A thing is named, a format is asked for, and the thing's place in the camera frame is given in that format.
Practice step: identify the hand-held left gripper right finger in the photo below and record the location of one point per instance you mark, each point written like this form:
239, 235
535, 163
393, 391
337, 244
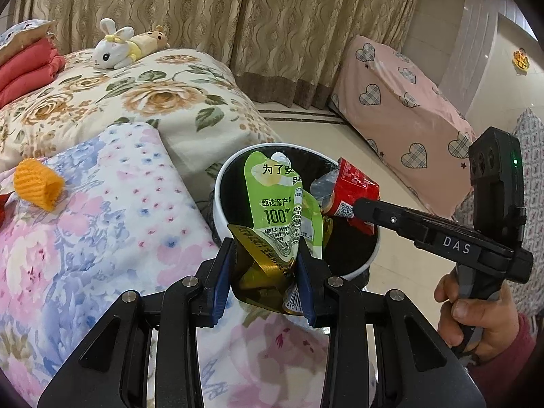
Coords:
307, 293

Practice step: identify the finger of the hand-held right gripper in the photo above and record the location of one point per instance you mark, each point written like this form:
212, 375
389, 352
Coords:
395, 220

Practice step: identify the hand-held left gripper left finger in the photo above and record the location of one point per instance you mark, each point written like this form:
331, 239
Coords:
223, 282

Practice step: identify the red snack packet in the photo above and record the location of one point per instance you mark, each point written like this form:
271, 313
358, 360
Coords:
357, 182

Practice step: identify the white bin with black bag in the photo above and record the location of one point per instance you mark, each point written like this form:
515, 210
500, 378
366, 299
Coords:
222, 216

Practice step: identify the green spouted drink pouch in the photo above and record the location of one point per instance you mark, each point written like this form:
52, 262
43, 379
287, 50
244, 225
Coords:
272, 208

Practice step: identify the person's right hand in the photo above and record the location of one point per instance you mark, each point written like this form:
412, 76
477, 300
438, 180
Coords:
495, 327

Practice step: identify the pink heart-print cover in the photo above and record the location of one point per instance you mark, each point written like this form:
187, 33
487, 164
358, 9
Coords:
399, 123

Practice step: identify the pink and blue floral blanket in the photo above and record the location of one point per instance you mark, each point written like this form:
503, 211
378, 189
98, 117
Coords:
93, 238

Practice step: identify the cream floral bedsheet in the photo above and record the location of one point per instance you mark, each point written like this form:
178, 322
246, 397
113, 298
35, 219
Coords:
161, 93

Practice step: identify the orange foam fruit net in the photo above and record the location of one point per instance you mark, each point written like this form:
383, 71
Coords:
36, 182

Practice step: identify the brown animal plush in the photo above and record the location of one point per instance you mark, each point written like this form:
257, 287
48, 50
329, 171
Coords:
148, 42

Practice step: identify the beige patterned curtain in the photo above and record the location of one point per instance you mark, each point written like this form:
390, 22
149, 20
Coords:
233, 21

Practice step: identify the white bunny plush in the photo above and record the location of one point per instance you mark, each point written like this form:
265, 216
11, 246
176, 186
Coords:
111, 51

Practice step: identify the folded red blanket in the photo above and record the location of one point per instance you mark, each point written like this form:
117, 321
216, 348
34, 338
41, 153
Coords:
25, 68

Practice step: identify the blue patterned pillow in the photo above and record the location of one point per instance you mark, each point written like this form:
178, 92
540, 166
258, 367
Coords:
21, 34

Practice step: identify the yellow wall decoration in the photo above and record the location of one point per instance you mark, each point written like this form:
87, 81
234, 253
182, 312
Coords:
520, 60

